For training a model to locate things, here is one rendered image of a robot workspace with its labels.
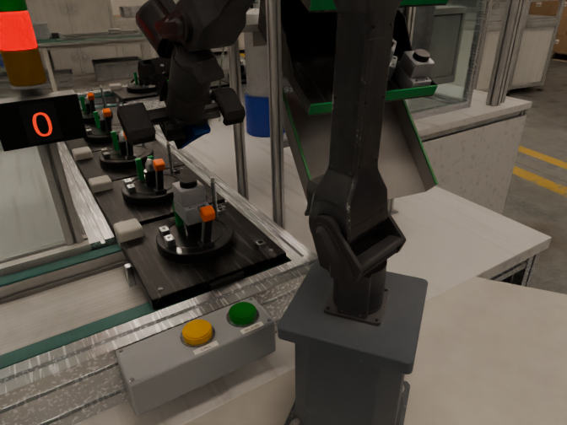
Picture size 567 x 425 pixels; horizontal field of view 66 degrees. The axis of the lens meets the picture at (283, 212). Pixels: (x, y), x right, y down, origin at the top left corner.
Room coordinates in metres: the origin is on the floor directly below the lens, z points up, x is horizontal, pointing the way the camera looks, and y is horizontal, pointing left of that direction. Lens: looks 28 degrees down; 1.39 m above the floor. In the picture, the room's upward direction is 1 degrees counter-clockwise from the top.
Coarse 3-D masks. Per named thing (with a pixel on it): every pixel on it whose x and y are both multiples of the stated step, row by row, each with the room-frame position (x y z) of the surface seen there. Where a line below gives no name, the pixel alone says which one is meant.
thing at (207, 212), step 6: (204, 204) 0.64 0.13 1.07; (198, 210) 0.63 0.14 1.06; (204, 210) 0.61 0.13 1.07; (210, 210) 0.61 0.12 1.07; (204, 216) 0.60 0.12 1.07; (210, 216) 0.61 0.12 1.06; (204, 222) 0.61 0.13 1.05; (210, 222) 0.62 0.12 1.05; (204, 228) 0.61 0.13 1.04; (210, 228) 0.62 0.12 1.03; (204, 234) 0.62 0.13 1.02; (210, 234) 0.63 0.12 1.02; (204, 240) 0.62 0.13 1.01; (210, 240) 0.63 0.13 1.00
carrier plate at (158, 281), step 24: (240, 216) 0.77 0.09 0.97; (144, 240) 0.69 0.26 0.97; (240, 240) 0.68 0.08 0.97; (264, 240) 0.68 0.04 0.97; (144, 264) 0.61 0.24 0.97; (168, 264) 0.61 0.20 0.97; (192, 264) 0.61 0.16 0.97; (216, 264) 0.61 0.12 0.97; (240, 264) 0.60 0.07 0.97; (264, 264) 0.62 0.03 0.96; (144, 288) 0.55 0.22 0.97; (168, 288) 0.54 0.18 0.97; (192, 288) 0.55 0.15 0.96
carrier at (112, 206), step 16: (144, 176) 0.94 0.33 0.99; (176, 176) 0.94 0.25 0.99; (192, 176) 0.98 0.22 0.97; (96, 192) 0.90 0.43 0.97; (112, 192) 0.90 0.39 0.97; (128, 192) 0.85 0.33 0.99; (144, 192) 0.85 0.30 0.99; (160, 192) 0.84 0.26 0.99; (208, 192) 0.89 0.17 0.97; (112, 208) 0.82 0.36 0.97; (128, 208) 0.82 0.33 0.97; (144, 208) 0.82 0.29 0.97; (160, 208) 0.81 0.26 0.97; (112, 224) 0.75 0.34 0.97
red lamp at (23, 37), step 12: (0, 12) 0.67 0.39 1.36; (12, 12) 0.67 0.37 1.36; (24, 12) 0.68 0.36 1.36; (0, 24) 0.66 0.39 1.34; (12, 24) 0.66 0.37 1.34; (24, 24) 0.67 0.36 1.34; (0, 36) 0.66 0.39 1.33; (12, 36) 0.66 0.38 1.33; (24, 36) 0.67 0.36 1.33; (0, 48) 0.66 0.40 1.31; (12, 48) 0.66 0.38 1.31; (24, 48) 0.66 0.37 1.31
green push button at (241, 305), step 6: (234, 306) 0.50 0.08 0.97; (240, 306) 0.49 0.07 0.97; (246, 306) 0.49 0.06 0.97; (252, 306) 0.49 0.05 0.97; (234, 312) 0.48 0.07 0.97; (240, 312) 0.48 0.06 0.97; (246, 312) 0.48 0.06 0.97; (252, 312) 0.48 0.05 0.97; (234, 318) 0.47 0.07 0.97; (240, 318) 0.47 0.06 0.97; (246, 318) 0.47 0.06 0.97; (252, 318) 0.47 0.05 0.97; (240, 324) 0.47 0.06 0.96
